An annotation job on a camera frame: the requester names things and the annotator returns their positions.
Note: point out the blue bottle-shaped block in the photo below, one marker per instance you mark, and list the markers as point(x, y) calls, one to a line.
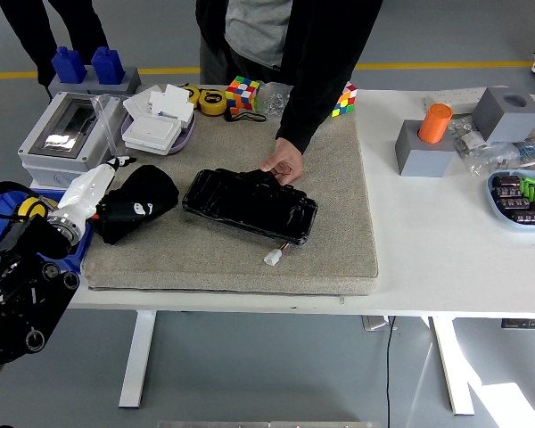
point(108, 67)
point(69, 67)

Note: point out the grey block holder base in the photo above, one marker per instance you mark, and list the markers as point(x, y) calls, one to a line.
point(131, 82)

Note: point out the colourful puzzle cube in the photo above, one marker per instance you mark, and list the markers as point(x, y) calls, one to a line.
point(344, 102)
point(242, 93)

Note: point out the person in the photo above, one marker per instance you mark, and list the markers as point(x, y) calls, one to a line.
point(258, 27)
point(31, 27)

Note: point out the black table control panel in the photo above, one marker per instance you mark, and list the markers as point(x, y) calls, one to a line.
point(526, 323)

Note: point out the black rag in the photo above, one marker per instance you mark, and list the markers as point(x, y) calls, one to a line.
point(153, 187)

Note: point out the person's left forearm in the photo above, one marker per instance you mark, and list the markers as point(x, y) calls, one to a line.
point(310, 111)

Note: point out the clear bag of screws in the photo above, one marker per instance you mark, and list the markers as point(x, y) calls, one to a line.
point(274, 100)

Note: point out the clear bag of metal parts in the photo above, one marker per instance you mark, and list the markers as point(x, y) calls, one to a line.
point(486, 156)

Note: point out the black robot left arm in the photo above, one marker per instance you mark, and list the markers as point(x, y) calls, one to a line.
point(27, 303)

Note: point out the purple tray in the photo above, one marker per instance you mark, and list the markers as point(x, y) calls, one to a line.
point(185, 138)

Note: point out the person's left hand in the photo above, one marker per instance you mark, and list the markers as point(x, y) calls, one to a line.
point(287, 156)

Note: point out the grey socket block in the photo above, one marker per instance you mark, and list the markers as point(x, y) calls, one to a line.
point(421, 156)

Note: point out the grey-brown mat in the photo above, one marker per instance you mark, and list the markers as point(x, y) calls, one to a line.
point(330, 249)

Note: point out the white perforated strip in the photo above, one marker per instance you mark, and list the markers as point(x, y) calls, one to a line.
point(455, 96)

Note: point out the orange cylinder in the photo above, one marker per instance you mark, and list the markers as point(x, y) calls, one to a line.
point(434, 122)

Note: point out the yellow tape measure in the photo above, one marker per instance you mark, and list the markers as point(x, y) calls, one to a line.
point(191, 94)
point(211, 102)

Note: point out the blue plastic bin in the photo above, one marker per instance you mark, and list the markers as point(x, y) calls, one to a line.
point(78, 255)

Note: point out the light blue bowl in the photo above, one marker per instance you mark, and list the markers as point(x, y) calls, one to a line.
point(495, 209)

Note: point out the silver under-table bracket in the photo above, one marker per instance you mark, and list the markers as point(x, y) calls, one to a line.
point(374, 323)

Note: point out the grey electrical enclosure box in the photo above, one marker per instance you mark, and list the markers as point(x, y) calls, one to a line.
point(40, 160)

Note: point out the white switch plate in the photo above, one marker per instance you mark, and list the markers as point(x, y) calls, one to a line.
point(151, 131)

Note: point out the yellow lemon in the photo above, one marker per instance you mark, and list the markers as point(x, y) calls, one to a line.
point(28, 209)

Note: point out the clear plastic sleeve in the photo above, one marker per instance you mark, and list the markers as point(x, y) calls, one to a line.
point(109, 129)

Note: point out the grey block with round hole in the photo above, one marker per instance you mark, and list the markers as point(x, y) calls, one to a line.
point(508, 118)

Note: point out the white table leg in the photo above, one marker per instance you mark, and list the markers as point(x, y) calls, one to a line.
point(450, 365)
point(136, 356)

